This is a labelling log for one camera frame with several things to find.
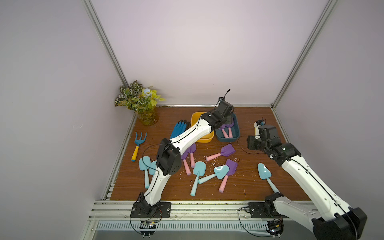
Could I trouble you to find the purple pointed shovel top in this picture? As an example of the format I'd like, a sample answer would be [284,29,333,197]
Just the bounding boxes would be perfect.
[220,124,229,139]

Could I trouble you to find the left small circuit board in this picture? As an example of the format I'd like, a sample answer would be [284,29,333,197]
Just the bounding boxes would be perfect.
[139,221,158,237]

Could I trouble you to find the blue grey gardening glove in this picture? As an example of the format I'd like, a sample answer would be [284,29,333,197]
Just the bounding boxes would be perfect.
[170,120,190,139]

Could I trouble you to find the small circuit board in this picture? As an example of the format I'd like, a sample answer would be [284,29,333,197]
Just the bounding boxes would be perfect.
[139,221,158,237]
[267,219,284,238]

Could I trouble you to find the purple square shovel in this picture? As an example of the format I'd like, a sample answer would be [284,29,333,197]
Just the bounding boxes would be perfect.
[219,159,238,193]
[226,117,234,138]
[188,143,197,168]
[206,144,236,162]

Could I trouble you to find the teal shovel centre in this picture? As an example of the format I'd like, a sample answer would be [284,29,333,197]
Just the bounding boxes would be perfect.
[190,161,206,197]

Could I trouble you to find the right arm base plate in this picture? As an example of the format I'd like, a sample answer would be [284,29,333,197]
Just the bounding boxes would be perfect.
[248,202,281,219]

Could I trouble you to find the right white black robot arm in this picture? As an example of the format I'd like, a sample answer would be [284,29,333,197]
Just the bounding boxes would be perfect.
[247,121,368,240]

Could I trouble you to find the purple pointed shovel lower left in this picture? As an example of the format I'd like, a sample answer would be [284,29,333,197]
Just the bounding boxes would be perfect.
[181,151,192,176]

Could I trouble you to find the aluminium front rail frame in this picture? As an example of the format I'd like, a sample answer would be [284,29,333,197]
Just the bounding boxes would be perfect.
[79,199,346,240]

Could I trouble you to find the blue rake yellow handle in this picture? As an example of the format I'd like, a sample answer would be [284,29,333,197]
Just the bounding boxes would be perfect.
[131,132,147,162]

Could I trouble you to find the yellow plastic storage box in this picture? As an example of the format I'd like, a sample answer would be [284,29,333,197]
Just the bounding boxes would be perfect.
[191,112,215,143]

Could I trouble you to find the teal shovel far right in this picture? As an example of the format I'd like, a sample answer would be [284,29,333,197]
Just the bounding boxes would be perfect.
[258,163,280,193]

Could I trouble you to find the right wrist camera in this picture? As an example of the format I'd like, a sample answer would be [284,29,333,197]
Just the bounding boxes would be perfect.
[254,117,266,139]

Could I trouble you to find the artificial plant in glass vase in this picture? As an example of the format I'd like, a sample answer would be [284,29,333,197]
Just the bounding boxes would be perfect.
[115,80,165,126]

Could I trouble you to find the teal shovel lying sideways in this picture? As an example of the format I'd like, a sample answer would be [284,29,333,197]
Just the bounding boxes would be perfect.
[198,165,229,184]

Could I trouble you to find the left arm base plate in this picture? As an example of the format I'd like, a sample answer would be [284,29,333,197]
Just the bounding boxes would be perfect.
[130,202,172,219]

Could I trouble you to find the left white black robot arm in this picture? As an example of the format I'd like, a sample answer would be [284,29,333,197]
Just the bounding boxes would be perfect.
[138,100,235,214]

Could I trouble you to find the teal plastic storage box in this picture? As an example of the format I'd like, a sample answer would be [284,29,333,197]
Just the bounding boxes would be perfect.
[215,113,241,143]

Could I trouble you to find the purple pointed shovel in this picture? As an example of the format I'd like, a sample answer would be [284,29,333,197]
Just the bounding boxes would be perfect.
[220,124,229,139]
[181,151,192,176]

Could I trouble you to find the right small circuit board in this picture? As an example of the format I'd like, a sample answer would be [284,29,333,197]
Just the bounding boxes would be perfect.
[267,219,284,238]

